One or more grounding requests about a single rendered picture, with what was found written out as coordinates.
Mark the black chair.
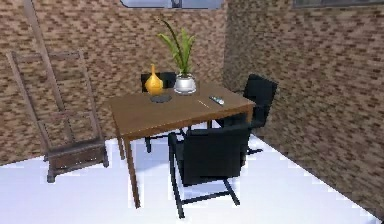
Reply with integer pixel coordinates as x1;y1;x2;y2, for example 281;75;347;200
215;73;279;156
167;123;253;220
140;71;193;154

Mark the grey remote control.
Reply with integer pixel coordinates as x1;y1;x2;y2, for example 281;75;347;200
208;95;226;106

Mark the dark round plate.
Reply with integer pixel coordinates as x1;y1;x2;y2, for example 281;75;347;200
149;94;173;104

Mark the brown wooden dining table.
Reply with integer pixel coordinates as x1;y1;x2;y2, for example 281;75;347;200
108;83;257;210

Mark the yellow gourd vase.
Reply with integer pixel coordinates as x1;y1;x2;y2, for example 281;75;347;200
144;63;164;97

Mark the green plant in white pot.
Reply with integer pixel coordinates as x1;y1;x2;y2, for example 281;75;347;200
155;17;198;96

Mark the brown wooden ladder shelf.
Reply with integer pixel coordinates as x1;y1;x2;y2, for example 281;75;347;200
5;0;110;184

